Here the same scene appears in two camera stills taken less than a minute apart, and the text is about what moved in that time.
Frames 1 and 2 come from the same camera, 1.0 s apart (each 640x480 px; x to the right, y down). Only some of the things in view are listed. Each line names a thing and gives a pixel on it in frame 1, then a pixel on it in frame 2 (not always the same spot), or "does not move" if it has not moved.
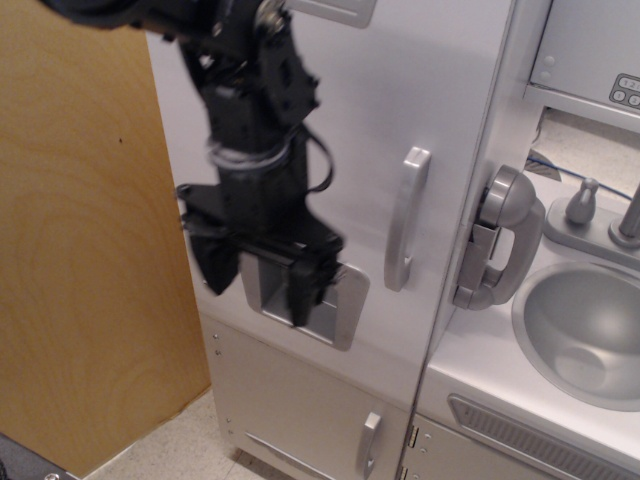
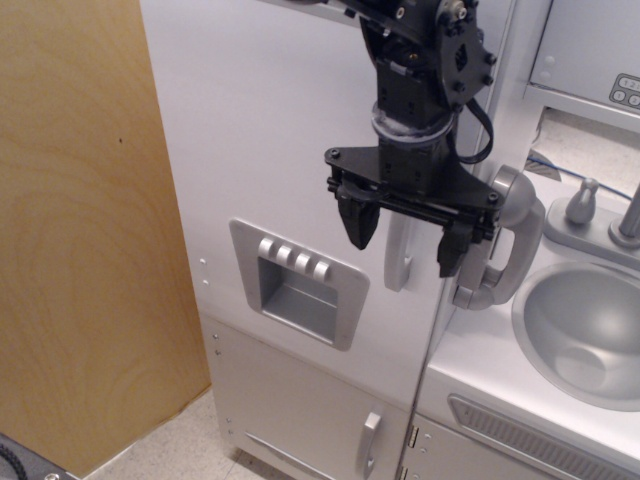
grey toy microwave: x=588 y=52 does not move
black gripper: x=266 y=206 to x=419 y=171
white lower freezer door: x=286 y=409 does not move
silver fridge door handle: x=402 y=217 does not move
